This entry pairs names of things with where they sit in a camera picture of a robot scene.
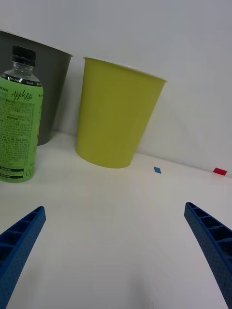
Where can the green label plastic bottle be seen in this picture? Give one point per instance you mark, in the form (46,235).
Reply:
(17,120)

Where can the yellow-green plastic waste bin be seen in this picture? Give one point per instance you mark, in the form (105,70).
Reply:
(116,116)

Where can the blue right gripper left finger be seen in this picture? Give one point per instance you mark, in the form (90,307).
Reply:
(19,243)

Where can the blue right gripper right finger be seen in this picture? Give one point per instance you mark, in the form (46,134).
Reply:
(212,243)

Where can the grey plastic waste bin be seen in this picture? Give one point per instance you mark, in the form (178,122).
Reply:
(56,84)

